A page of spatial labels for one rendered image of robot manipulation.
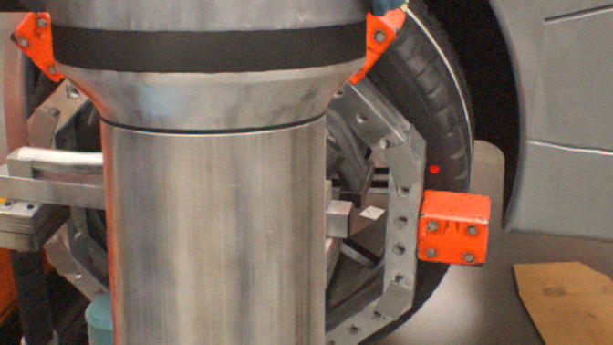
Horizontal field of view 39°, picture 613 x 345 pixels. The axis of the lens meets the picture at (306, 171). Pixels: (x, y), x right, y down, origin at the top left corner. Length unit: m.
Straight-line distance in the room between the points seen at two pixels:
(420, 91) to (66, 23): 0.88
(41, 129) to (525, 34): 0.68
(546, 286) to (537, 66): 1.43
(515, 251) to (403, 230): 1.69
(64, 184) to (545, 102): 0.68
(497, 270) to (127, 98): 2.45
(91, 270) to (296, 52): 1.07
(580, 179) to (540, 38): 0.23
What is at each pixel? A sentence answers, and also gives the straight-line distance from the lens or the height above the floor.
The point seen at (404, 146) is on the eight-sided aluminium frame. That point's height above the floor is 0.98.
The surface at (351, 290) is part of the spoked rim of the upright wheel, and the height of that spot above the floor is 0.69.
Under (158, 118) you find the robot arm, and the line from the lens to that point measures 0.30.
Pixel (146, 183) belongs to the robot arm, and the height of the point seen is 1.29.
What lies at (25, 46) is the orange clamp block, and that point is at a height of 1.07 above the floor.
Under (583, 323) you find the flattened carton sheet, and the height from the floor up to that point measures 0.01.
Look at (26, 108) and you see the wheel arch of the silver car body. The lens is 1.53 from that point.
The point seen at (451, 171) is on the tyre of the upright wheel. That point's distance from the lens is 1.19.
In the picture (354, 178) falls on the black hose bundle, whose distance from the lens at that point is 0.98.
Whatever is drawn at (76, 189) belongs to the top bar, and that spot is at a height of 0.97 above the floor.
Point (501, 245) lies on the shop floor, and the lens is 2.84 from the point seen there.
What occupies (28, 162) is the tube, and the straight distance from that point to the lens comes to 1.04.
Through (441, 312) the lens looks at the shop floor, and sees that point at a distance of 2.50.
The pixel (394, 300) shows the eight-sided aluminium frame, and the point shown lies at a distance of 1.20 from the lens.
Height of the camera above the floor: 1.43
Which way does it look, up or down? 26 degrees down
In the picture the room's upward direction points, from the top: straight up
